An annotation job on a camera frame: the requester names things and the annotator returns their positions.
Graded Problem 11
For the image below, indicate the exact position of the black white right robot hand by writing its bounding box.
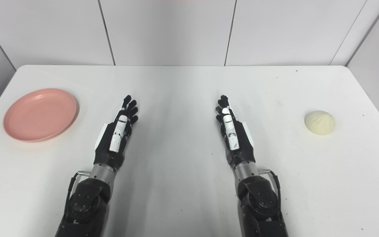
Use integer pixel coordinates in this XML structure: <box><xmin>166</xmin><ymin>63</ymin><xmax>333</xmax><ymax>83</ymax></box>
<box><xmin>215</xmin><ymin>95</ymin><xmax>256</xmax><ymax>167</ymax></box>

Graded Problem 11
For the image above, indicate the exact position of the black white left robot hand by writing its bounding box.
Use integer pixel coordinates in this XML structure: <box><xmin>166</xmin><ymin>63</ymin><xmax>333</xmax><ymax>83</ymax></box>
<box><xmin>93</xmin><ymin>95</ymin><xmax>139</xmax><ymax>170</ymax></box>

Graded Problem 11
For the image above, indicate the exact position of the pink round plate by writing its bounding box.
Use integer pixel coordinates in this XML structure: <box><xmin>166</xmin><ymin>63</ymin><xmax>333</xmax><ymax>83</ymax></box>
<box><xmin>3</xmin><ymin>88</ymin><xmax>78</xmax><ymax>143</ymax></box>

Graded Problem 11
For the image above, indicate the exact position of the cream steamed bun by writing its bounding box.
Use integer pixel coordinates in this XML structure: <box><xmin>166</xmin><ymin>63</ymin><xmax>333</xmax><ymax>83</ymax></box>
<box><xmin>304</xmin><ymin>110</ymin><xmax>336</xmax><ymax>136</ymax></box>

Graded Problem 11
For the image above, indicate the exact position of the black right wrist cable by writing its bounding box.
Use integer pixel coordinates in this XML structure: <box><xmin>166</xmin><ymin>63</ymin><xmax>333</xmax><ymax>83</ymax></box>
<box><xmin>258</xmin><ymin>168</ymin><xmax>282</xmax><ymax>213</ymax></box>

